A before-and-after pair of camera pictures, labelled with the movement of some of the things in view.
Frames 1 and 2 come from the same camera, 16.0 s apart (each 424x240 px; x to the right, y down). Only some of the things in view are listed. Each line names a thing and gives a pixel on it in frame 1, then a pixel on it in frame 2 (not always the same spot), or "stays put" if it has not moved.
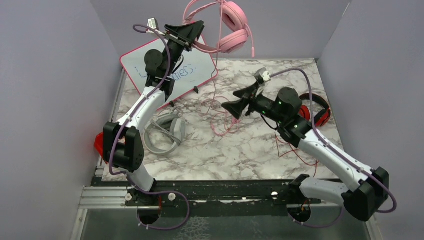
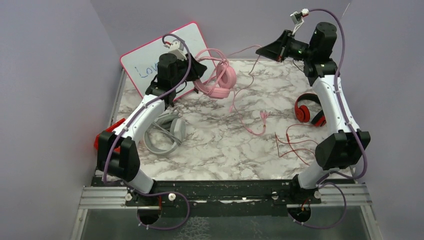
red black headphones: (322, 117) stays put
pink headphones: (233, 38) → (225, 74)
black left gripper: (183, 35) → (196, 69)
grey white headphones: (168, 122) stays put
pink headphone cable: (213, 73) → (264, 114)
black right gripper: (239, 105) → (276, 51)
